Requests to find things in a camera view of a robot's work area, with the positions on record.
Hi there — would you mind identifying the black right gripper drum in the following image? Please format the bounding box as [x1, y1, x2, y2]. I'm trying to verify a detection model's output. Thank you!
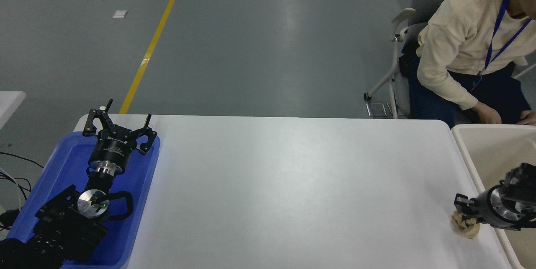
[472, 189, 496, 225]

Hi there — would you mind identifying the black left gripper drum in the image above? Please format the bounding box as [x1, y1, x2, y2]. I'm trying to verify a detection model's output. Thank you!
[88, 132, 139, 170]

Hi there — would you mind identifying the tan paper ball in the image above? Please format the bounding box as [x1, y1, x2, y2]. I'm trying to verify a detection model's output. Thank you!
[451, 211, 481, 240]

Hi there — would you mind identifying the person's right hand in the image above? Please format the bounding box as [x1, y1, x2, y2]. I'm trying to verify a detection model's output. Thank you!
[472, 101, 503, 125]

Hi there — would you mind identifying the person's left hand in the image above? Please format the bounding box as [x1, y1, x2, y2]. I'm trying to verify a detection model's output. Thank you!
[516, 111, 536, 126]

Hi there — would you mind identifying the blue plastic tray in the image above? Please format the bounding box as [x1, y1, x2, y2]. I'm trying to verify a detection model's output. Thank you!
[6, 132, 161, 269]

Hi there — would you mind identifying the large pale plastic bin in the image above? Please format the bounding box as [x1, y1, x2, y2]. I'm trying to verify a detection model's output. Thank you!
[451, 124, 536, 269]

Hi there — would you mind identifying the black plug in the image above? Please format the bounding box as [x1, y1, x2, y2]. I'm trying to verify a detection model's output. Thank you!
[0, 209, 20, 230]

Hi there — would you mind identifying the person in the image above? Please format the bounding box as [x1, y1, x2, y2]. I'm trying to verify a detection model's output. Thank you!
[399, 0, 536, 129]

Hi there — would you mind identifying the thin black cable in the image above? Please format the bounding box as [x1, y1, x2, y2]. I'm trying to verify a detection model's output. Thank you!
[0, 152, 44, 169]

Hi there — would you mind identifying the looped black cable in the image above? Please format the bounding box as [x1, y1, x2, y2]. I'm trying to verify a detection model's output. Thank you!
[0, 176, 32, 202]

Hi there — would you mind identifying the blue lanyard with badge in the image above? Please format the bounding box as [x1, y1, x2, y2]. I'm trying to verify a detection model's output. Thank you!
[470, 0, 533, 92]

